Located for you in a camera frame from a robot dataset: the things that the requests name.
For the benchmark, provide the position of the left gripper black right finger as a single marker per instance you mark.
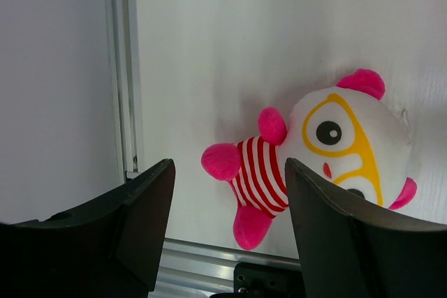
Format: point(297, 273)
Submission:
point(349, 247)

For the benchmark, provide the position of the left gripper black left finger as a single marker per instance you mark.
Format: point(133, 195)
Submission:
point(109, 246)

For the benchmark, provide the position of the white plush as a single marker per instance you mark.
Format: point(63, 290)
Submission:
point(343, 133)

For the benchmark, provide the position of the aluminium frame rail front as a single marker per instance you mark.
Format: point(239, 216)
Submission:
point(188, 74)

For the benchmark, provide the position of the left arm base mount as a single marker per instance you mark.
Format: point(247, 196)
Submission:
point(260, 281)

